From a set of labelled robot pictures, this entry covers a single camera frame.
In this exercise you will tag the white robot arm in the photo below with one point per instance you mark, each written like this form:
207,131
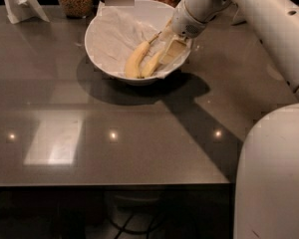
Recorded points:
267,180

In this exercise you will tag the left white paper stand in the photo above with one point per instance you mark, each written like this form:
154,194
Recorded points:
21,10

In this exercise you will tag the right white paper stand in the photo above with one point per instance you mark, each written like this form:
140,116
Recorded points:
238,17

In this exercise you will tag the white paper liner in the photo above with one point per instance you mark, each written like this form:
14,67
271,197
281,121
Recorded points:
116,37

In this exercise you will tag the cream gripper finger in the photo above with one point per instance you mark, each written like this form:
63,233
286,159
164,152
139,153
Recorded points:
172,50
166,35

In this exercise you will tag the white ceramic bowl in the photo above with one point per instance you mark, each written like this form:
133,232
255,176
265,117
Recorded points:
149,14

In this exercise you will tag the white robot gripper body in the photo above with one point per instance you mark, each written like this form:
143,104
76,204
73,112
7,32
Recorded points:
185,21

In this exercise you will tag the yellow banana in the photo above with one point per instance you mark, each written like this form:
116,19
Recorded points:
151,65
132,65

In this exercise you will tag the white paper stand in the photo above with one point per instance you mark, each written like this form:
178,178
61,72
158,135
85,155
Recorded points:
21,10
238,17

